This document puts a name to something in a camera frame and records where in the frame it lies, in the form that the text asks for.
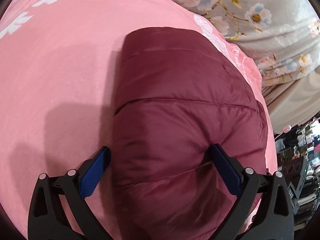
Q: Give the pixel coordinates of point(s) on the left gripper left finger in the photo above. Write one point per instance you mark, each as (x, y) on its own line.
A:
(47, 218)

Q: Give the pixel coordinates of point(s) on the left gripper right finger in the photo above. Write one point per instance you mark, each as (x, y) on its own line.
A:
(274, 217)

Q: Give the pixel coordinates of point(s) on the maroon puffer jacket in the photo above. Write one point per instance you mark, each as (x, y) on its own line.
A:
(177, 94)

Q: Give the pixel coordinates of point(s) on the dark cluttered shelf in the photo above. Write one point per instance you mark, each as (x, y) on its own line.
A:
(297, 150)

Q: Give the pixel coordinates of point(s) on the beige curtain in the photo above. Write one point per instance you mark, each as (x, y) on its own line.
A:
(293, 103)

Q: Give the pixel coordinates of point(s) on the pink towel blanket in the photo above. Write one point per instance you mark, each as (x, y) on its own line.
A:
(58, 68)

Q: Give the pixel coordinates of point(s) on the grey floral quilt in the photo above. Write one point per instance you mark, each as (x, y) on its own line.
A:
(281, 36)

